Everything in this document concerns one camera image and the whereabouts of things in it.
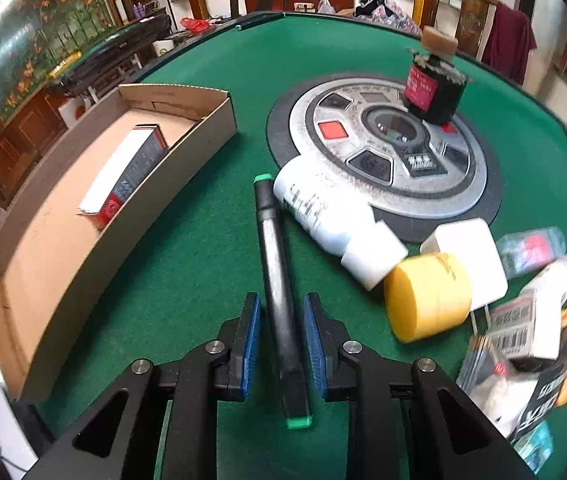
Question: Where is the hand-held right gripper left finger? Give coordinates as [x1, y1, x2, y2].
[23, 292, 264, 480]

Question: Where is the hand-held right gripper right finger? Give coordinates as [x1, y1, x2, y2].
[303, 294, 537, 480]

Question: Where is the black marker with green caps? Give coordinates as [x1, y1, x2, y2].
[254, 173, 311, 431]

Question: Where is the yellow round jar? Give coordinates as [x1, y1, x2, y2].
[383, 252, 473, 343]

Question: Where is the white pill bottle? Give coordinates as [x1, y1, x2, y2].
[273, 156, 409, 291]

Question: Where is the white box with barcode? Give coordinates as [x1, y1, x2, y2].
[488, 290, 564, 372]

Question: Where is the shallow cardboard box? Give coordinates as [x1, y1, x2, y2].
[0, 83, 238, 403]

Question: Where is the black snack packet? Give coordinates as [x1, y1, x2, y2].
[506, 360, 567, 443]

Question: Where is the white tube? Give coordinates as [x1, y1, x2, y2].
[521, 255, 567, 306]

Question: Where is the clear plastic bag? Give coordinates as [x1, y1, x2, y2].
[456, 335, 519, 423]

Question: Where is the white rounded block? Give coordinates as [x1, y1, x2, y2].
[419, 218, 508, 311]

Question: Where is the white and red carton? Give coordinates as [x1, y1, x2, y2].
[78, 124, 169, 231]

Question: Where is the clear plastic packet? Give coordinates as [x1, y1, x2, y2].
[496, 227, 567, 280]

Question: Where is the teal packet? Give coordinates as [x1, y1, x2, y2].
[512, 420, 555, 476]

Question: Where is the round silver table control panel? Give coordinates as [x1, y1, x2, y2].
[267, 74, 503, 245]

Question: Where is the dark jar with wooden lid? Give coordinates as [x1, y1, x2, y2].
[404, 26, 467, 127]

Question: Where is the black folded table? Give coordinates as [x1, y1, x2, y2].
[46, 14, 171, 96]

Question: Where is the pile of clothes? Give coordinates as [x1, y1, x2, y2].
[353, 0, 421, 34]

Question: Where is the maroon cloth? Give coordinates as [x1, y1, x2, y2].
[481, 2, 537, 86]

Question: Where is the wooden chair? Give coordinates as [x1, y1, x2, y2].
[413, 0, 497, 61]

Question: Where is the flower wall painting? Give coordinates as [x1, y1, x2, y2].
[0, 0, 119, 116]

